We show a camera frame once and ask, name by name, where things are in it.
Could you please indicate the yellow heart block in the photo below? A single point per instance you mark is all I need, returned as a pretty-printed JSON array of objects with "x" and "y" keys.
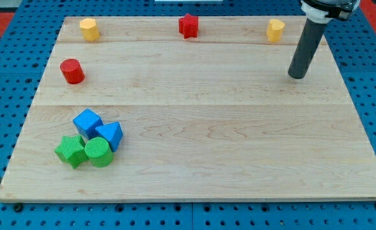
[{"x": 275, "y": 30}]

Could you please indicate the green star block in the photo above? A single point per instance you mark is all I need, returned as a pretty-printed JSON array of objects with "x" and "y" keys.
[{"x": 71, "y": 150}]

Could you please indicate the green cylinder block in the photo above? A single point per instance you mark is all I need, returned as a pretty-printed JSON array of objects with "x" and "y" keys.
[{"x": 99, "y": 152}]

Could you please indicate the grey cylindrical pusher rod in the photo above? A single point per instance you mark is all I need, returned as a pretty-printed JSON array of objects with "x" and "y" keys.
[{"x": 306, "y": 48}]

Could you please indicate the red cylinder block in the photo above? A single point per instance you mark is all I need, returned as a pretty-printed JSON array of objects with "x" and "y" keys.
[{"x": 72, "y": 71}]

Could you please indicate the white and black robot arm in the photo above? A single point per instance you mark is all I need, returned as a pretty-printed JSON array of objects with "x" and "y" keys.
[{"x": 323, "y": 11}]

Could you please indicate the yellow hexagonal block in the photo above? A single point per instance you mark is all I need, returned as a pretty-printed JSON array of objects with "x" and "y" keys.
[{"x": 89, "y": 29}]

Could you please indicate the red star block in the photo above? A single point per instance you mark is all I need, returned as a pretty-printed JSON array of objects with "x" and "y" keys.
[{"x": 188, "y": 26}]

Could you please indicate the blue cube block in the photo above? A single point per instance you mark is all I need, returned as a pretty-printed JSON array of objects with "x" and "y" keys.
[{"x": 86, "y": 123}]

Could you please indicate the light wooden board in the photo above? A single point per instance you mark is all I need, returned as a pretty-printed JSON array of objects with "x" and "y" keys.
[{"x": 209, "y": 119}]

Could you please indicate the blue triangular block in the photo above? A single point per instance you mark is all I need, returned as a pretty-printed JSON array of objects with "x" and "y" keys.
[{"x": 112, "y": 133}]

